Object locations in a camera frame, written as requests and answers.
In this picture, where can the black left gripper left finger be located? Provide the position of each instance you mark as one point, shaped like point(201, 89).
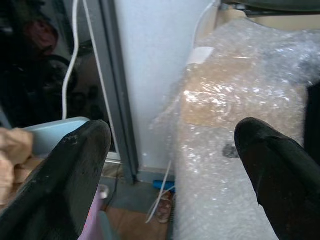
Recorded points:
point(57, 180)

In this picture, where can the light blue plastic basin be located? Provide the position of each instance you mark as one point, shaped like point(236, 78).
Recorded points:
point(52, 135)

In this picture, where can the grey metal door frame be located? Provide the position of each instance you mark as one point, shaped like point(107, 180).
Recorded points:
point(117, 87)

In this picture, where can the brown sandal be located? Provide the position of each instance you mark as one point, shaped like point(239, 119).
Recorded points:
point(163, 207)

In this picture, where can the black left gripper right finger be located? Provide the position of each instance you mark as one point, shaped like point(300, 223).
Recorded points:
point(280, 175)

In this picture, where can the beige cloth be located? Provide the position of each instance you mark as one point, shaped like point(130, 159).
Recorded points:
point(13, 162)

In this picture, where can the bubble-wrapped cardboard package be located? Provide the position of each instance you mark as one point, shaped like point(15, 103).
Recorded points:
point(225, 105)

